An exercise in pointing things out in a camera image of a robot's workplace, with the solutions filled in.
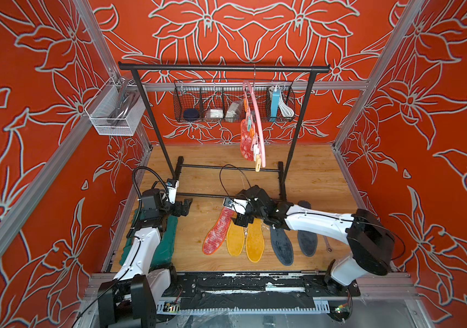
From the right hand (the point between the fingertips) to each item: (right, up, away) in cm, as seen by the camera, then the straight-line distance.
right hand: (231, 205), depth 82 cm
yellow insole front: (+10, -15, +1) cm, 18 cm away
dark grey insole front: (+32, -16, +1) cm, 36 cm away
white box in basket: (-7, +39, +4) cm, 40 cm away
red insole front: (-6, -14, +3) cm, 16 cm away
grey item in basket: (+1, +43, +10) cm, 44 cm away
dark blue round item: (-19, +41, +13) cm, 47 cm away
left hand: (-23, +3, +4) cm, 24 cm away
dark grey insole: (+21, -17, 0) cm, 27 cm away
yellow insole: (+2, -15, +3) cm, 15 cm away
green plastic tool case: (-25, -17, -5) cm, 31 cm away
